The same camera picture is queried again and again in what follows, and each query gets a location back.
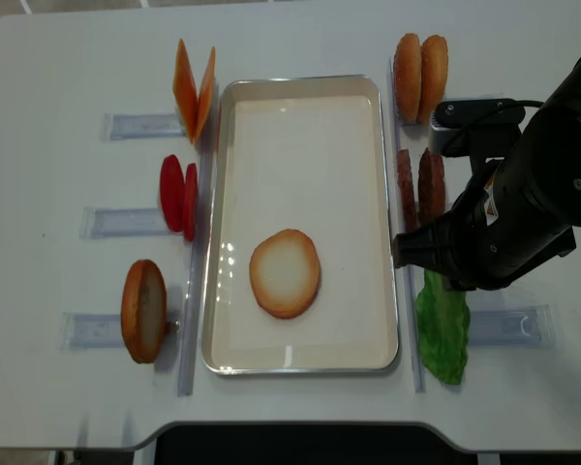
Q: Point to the left cheese slice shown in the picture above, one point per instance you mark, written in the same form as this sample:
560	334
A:
184	91

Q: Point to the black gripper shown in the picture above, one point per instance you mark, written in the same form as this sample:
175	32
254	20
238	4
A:
495	233

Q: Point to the clear lettuce holder rail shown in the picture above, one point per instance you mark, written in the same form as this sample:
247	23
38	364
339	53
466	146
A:
525	327

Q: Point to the clear tomato holder rail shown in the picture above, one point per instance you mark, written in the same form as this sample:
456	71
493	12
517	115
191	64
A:
99	223

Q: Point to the right tomato slice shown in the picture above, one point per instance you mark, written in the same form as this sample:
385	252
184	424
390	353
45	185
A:
190	202

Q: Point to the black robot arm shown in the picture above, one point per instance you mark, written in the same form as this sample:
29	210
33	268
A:
545	150

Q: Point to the long clear left strip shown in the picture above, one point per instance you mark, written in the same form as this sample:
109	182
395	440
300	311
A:
195	294

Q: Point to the right cheese slice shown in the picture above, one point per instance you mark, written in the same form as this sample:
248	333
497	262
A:
206	94

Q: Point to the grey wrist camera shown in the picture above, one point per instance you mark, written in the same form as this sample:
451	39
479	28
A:
451	116

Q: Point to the cheese slice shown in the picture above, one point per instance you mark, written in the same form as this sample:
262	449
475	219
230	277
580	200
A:
184	91
206	94

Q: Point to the near bread bun slice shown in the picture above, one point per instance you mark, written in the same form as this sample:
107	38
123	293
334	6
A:
434	70

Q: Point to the clear left bun rail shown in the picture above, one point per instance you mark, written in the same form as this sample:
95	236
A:
82	331

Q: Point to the upright bun slice left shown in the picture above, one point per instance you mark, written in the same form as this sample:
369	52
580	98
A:
143	312

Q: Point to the white metal tray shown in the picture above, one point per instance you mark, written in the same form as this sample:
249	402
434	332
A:
305	154

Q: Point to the bun slice on tray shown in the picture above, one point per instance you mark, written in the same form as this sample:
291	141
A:
285	274

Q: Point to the far bread bun slice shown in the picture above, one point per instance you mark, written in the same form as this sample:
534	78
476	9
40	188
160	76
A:
407	76

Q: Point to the clear cheese holder rail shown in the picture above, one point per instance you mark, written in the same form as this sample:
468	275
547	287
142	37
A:
141	126

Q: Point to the green lettuce leaf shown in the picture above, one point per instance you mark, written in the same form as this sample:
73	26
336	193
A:
443	320

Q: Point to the far brown meat patty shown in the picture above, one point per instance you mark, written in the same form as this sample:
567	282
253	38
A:
405	184

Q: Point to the bread bun slice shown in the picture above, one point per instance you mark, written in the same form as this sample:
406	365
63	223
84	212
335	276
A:
434	70
407	76

